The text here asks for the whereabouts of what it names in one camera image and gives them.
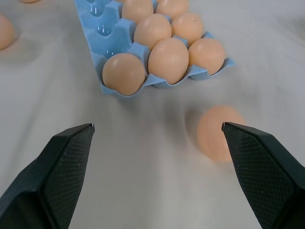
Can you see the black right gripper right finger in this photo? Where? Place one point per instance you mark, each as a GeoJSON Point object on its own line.
{"type": "Point", "coordinates": [264, 171]}

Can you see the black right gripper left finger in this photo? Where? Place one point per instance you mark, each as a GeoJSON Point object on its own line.
{"type": "Point", "coordinates": [47, 174]}

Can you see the beige egg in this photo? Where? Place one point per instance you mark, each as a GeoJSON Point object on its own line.
{"type": "Point", "coordinates": [137, 9]}
{"type": "Point", "coordinates": [124, 72]}
{"type": "Point", "coordinates": [187, 27]}
{"type": "Point", "coordinates": [172, 6]}
{"type": "Point", "coordinates": [212, 133]}
{"type": "Point", "coordinates": [3, 32]}
{"type": "Point", "coordinates": [152, 29]}
{"type": "Point", "coordinates": [168, 59]}
{"type": "Point", "coordinates": [207, 55]}
{"type": "Point", "coordinates": [29, 1]}

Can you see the blue egg tray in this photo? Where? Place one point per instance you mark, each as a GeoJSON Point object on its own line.
{"type": "Point", "coordinates": [112, 40]}

